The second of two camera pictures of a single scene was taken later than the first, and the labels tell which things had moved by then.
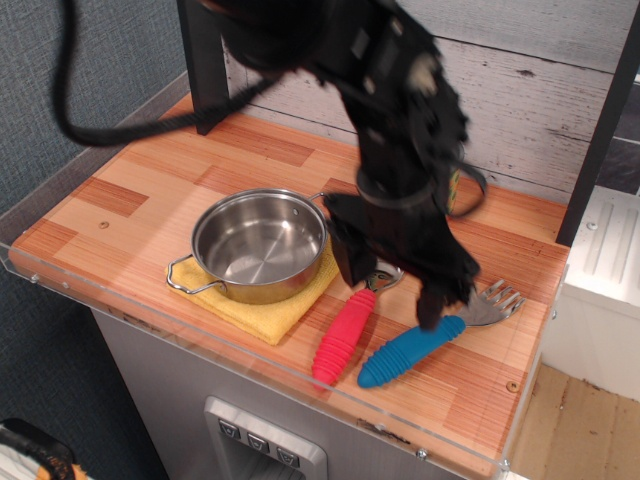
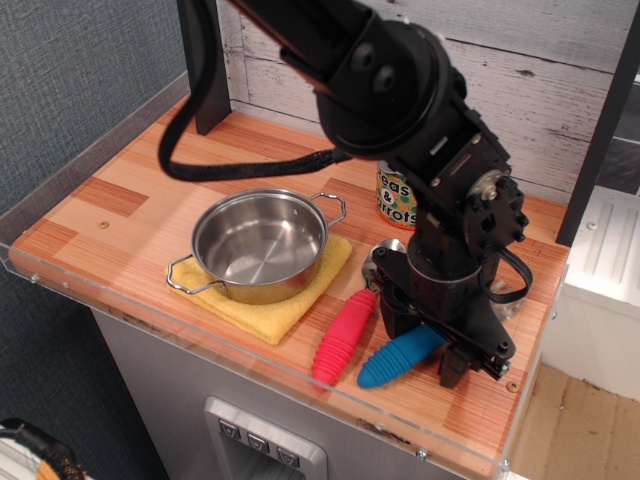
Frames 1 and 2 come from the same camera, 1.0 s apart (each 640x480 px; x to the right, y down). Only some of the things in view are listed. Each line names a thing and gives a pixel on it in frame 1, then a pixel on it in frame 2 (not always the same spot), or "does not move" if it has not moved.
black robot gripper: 414,235 -> 454,309
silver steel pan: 262,245 does not move
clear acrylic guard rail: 282,395 does not move
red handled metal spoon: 387,274 does not move
